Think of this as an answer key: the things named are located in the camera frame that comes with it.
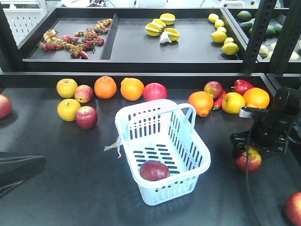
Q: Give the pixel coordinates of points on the dark red small apple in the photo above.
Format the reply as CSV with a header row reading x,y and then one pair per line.
x,y
86,117

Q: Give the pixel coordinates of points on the yellow apple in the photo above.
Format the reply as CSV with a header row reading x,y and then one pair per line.
x,y
67,108
66,87

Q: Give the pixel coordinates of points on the red bell pepper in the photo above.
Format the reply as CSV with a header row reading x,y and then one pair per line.
x,y
241,86

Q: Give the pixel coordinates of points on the pink red apple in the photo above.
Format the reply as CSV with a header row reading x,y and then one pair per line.
x,y
154,91

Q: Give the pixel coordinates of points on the white garlic bulb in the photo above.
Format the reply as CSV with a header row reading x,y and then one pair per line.
x,y
164,38

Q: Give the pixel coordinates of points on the light blue plastic basket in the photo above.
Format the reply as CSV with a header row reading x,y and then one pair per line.
x,y
164,131

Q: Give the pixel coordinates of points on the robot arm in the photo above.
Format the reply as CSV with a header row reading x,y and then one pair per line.
x,y
271,128

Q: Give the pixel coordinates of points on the orange middle left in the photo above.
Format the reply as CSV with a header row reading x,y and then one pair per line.
x,y
105,87

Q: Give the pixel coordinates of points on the yellow apple front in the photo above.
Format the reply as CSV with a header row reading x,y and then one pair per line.
x,y
67,108

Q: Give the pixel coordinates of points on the yellow apple back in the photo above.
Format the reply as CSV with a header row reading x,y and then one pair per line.
x,y
66,87

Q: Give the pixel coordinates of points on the orange middle right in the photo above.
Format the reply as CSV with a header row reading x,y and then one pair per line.
x,y
131,89

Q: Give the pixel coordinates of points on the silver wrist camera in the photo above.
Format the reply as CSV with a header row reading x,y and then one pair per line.
x,y
252,112

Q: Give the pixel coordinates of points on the cherry tomato pile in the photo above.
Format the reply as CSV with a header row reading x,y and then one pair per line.
x,y
78,45

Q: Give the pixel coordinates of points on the small red chili pepper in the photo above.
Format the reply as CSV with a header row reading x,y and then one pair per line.
x,y
218,103

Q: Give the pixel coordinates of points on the pink small apple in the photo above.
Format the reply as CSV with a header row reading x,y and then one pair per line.
x,y
83,93

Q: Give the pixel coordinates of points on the orange with navel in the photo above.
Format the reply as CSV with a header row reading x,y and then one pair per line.
x,y
202,102

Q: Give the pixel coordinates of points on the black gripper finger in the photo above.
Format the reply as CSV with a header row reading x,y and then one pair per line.
x,y
16,168

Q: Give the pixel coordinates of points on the yellow round fruit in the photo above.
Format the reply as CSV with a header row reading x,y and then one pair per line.
x,y
232,102

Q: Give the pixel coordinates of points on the large orange right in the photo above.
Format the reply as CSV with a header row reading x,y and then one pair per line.
x,y
256,97

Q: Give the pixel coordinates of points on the black wooden display stand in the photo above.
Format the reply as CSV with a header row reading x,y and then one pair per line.
x,y
83,185

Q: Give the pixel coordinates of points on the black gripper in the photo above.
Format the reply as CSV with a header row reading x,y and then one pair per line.
x,y
262,145

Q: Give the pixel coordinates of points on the dark red apple back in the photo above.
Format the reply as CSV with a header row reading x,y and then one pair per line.
x,y
214,89

